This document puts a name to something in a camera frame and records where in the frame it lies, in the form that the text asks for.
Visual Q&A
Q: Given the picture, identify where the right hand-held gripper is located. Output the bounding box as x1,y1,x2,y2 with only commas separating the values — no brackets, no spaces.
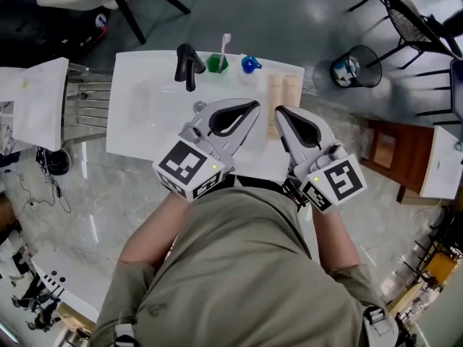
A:
275,106,368,215

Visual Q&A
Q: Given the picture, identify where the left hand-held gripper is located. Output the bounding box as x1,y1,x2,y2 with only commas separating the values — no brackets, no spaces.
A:
152,98,262,203

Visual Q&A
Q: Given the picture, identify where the person's right forearm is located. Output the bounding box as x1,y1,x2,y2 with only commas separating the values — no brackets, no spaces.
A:
310,203,362,271

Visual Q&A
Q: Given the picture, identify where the person's left forearm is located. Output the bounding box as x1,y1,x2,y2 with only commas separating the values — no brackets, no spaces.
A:
118,192,192,267

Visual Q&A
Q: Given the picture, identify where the white sink counter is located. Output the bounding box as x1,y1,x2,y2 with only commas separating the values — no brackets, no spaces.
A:
105,50,305,182

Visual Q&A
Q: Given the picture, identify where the blue cup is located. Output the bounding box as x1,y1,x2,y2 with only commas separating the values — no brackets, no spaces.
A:
240,54,263,74

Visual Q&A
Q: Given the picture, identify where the green cup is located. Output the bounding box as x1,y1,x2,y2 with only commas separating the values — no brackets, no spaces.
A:
205,53,230,74

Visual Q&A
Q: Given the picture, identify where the pink and white toothbrush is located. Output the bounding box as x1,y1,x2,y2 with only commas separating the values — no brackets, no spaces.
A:
217,33,233,72

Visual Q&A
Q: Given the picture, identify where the black faucet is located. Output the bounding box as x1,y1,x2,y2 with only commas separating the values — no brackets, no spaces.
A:
174,43,207,93

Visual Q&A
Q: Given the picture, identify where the brown wooden cabinet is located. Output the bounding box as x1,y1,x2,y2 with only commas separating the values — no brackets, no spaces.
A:
359,118,436,202

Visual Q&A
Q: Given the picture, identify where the metal rack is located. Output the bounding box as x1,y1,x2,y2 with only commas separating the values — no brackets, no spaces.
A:
62,62,114,145

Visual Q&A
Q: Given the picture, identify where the black mesh chair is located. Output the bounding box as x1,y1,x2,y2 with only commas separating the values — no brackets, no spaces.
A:
348,0,463,69

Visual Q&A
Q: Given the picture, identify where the person's olive shirt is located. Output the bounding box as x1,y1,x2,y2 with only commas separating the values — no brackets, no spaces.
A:
88,186,394,347

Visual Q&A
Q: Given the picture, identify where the black slatted chair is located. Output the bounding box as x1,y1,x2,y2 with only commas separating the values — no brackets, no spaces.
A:
415,57,463,127

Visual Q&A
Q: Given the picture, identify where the black round stand base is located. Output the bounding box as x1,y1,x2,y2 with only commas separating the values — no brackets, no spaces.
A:
35,147,72,176

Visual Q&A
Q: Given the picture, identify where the yellow cabinet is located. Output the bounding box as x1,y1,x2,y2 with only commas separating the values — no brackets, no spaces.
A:
422,250,459,289

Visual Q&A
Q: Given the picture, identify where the white marble basin unit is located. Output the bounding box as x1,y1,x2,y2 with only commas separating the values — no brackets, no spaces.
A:
0,56,70,152

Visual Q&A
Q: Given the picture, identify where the black machine with sticker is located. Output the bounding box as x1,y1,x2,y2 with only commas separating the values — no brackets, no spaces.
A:
0,0,110,52

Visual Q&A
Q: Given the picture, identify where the black waist strap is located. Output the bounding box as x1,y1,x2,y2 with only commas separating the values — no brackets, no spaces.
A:
231,173,313,213

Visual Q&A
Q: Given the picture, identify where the black wire waste bin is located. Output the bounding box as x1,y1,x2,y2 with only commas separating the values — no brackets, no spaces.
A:
330,44,383,89

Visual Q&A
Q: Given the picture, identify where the black cable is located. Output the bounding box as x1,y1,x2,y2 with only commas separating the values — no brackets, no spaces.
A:
0,169,72,215

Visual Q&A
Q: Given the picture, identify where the grey shoulder strap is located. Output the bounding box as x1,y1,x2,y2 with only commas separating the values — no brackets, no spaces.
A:
361,304,399,347

